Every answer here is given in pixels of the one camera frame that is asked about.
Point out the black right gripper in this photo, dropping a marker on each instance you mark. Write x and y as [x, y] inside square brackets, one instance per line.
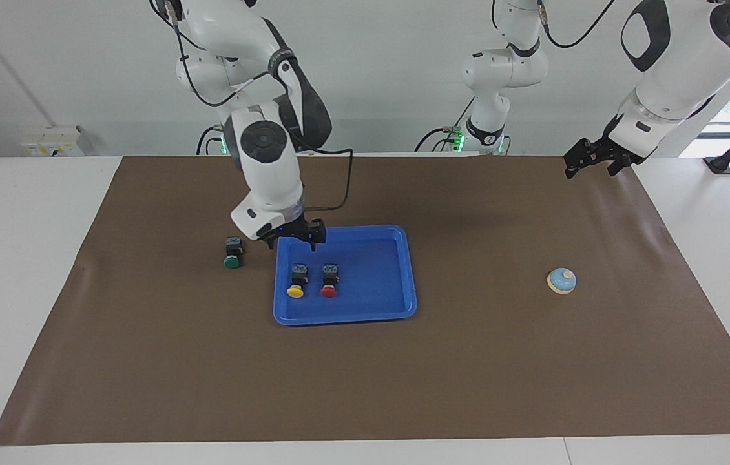
[291, 229]

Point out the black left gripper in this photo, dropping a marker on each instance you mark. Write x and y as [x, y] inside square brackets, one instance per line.
[609, 152]

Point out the yellow push button switch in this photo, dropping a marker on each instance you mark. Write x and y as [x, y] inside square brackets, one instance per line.
[295, 291]

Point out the red push button switch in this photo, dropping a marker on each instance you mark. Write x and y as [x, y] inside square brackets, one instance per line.
[328, 291]

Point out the green push button switch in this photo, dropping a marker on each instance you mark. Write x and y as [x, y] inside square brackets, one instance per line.
[231, 261]

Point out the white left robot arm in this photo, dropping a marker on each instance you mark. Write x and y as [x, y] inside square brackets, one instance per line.
[675, 64]

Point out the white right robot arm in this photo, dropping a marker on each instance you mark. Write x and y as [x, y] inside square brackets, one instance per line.
[268, 161]

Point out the blue plastic tray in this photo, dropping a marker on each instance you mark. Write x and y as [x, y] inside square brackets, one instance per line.
[371, 284]

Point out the blue desk bell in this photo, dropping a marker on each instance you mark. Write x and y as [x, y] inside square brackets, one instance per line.
[561, 281]

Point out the green lit base connector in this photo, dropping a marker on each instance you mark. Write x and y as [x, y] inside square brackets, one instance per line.
[458, 141]

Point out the brown table mat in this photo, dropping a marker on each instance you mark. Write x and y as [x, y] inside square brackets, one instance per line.
[365, 374]

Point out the white wall socket box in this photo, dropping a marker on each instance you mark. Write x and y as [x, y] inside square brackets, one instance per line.
[52, 142]

